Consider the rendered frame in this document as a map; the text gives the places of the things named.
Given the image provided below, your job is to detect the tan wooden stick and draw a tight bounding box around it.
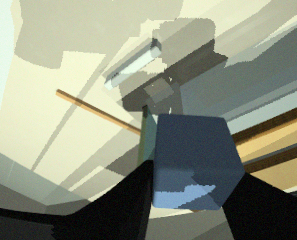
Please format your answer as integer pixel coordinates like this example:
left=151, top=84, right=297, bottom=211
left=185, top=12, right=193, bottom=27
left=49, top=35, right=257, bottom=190
left=56, top=88, right=141, bottom=136

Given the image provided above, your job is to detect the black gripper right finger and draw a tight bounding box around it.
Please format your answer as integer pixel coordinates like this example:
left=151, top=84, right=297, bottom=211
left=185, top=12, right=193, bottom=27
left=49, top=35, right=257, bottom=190
left=221, top=173, right=297, bottom=240

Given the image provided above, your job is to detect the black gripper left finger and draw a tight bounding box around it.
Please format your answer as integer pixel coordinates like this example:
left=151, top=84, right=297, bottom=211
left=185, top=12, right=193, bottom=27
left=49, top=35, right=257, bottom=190
left=0, top=160, right=153, bottom=240

